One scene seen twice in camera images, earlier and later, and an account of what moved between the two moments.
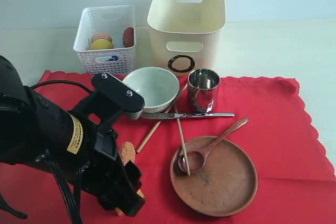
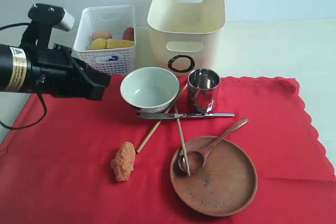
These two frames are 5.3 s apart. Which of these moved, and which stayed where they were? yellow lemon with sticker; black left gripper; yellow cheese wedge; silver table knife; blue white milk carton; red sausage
Moved: yellow cheese wedge; black left gripper
Stayed: blue white milk carton; silver table knife; red sausage; yellow lemon with sticker
